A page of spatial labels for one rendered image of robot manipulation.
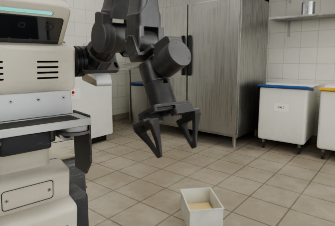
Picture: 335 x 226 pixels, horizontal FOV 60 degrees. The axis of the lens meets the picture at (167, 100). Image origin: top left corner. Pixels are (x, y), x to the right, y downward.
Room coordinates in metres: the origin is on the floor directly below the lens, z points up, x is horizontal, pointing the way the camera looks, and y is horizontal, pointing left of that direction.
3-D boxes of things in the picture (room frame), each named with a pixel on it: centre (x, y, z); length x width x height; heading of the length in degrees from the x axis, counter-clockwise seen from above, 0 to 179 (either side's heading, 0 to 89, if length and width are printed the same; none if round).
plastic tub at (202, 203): (1.78, -0.22, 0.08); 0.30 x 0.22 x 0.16; 8
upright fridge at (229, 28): (4.03, -0.51, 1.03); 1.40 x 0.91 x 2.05; 51
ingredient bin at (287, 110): (3.44, -1.45, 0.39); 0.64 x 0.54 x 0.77; 144
